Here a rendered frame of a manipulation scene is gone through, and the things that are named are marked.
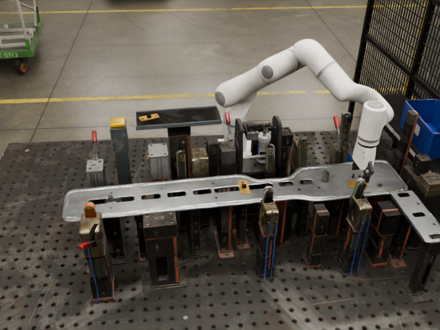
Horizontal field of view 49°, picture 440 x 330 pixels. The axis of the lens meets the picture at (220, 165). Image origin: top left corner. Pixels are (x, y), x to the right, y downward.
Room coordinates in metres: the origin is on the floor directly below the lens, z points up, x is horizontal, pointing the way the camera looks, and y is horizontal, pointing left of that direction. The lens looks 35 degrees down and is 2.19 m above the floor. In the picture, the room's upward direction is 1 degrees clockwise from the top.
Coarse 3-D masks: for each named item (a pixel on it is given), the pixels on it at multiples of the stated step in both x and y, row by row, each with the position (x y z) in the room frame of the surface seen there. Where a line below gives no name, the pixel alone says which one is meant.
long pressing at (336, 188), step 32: (384, 160) 1.74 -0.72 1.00; (96, 192) 1.49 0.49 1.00; (128, 192) 1.49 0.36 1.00; (160, 192) 1.50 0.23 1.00; (192, 192) 1.50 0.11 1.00; (224, 192) 1.50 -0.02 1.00; (256, 192) 1.50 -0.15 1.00; (288, 192) 1.51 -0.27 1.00; (320, 192) 1.51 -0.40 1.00; (384, 192) 1.52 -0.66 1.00
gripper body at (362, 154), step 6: (360, 144) 1.55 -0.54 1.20; (354, 150) 1.60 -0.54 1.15; (360, 150) 1.55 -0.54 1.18; (366, 150) 1.52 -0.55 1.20; (372, 150) 1.52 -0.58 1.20; (354, 156) 1.59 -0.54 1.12; (360, 156) 1.54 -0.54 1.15; (366, 156) 1.52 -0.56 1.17; (372, 156) 1.52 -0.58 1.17; (360, 162) 1.53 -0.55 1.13; (366, 162) 1.52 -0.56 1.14; (372, 162) 1.52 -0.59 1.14; (360, 168) 1.52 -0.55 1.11
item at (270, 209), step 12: (264, 204) 1.38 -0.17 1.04; (264, 216) 1.34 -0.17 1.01; (276, 216) 1.33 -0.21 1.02; (264, 228) 1.33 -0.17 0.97; (276, 228) 1.34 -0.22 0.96; (264, 240) 1.34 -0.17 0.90; (264, 252) 1.34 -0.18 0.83; (252, 264) 1.40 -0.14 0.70; (264, 264) 1.33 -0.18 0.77; (264, 276) 1.32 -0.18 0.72; (276, 276) 1.33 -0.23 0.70
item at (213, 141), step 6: (216, 138) 1.75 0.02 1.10; (210, 144) 1.71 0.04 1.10; (216, 144) 1.71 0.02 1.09; (210, 150) 1.71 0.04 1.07; (216, 150) 1.71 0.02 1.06; (210, 156) 1.71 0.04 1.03; (216, 156) 1.71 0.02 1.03; (210, 162) 1.71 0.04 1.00; (216, 162) 1.71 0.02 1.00; (210, 168) 1.71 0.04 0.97; (216, 168) 1.71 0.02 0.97; (210, 174) 1.71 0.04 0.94; (216, 174) 1.71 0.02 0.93; (210, 192) 1.71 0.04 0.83; (210, 210) 1.73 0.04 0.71; (216, 210) 1.72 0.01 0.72
